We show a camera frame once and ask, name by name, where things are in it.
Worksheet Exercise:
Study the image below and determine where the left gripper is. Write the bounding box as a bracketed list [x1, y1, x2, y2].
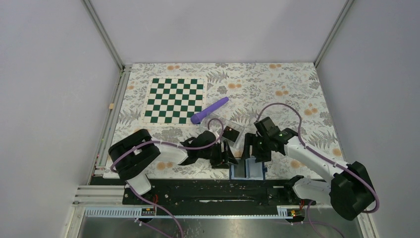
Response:
[198, 140, 238, 169]

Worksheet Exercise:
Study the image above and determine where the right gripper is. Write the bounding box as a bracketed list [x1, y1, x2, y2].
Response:
[241, 132, 272, 163]

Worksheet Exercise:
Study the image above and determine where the blue leather card holder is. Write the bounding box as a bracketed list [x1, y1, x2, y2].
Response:
[229, 158, 267, 180]

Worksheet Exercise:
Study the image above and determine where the clear plastic card box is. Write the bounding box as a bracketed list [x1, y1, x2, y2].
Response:
[200, 113, 245, 148]

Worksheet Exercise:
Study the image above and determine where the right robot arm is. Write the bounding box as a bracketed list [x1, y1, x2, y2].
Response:
[242, 117, 377, 221]

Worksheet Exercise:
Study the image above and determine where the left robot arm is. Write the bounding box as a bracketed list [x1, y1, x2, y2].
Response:
[108, 129, 238, 204]

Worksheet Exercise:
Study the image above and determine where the purple cylindrical tube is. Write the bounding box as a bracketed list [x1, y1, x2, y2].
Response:
[190, 97, 229, 124]

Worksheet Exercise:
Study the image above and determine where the green white chessboard mat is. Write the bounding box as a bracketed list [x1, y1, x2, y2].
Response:
[139, 77, 208, 127]

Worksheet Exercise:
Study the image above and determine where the white slotted cable duct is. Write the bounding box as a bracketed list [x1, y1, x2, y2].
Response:
[85, 207, 306, 220]

